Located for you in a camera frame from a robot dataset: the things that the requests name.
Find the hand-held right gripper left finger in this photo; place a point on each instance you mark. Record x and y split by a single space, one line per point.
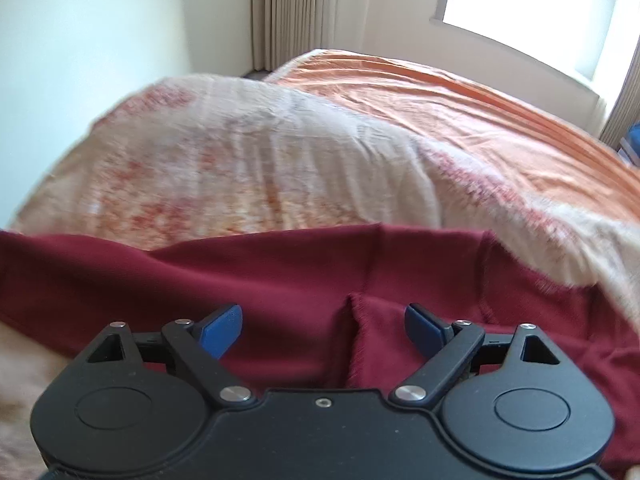
221 331

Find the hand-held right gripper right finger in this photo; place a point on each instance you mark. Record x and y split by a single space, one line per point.
423 330

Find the maroon shirt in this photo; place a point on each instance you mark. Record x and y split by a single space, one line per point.
280 280

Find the white orange patterned blanket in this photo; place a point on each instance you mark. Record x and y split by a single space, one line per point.
250 160

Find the orange bedsheet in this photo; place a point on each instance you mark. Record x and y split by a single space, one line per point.
450 110

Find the blue item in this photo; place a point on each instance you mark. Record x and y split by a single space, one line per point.
632 145

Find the beige pleated curtain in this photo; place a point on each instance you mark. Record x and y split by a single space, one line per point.
622 105
292 10

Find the bright window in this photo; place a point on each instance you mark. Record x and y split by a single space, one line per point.
530 5

